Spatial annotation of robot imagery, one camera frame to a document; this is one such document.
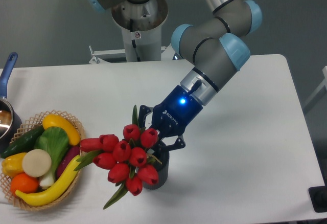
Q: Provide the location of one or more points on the green cucumber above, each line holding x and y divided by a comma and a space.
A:
24, 143

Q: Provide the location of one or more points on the yellow squash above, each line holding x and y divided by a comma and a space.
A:
54, 120

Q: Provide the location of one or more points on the yellow bell pepper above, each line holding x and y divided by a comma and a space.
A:
12, 165

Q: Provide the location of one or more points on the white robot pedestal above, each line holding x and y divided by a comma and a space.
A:
141, 26

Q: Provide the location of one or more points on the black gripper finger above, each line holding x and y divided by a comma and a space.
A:
161, 147
144, 111

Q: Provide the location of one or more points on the dark grey ribbed vase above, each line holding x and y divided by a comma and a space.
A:
161, 168

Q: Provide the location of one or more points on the white frame at right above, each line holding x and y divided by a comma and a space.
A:
316, 95

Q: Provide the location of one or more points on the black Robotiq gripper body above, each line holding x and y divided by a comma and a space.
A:
174, 113

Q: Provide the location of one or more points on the yellow banana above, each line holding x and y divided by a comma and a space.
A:
55, 191

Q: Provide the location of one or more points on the green bok choy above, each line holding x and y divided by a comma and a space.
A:
55, 142

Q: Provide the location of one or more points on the red tulip bouquet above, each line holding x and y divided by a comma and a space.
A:
129, 163

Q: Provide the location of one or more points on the black device at edge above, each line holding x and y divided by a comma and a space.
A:
318, 198

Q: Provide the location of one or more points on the beige round disc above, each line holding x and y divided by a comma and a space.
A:
36, 163

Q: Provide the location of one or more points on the orange fruit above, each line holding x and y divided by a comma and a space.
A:
24, 183

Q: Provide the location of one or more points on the blue handled saucepan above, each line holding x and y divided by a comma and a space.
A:
10, 121

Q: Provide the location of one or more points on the purple sweet potato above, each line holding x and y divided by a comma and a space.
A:
71, 153

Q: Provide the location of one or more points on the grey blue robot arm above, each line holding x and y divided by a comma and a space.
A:
215, 48

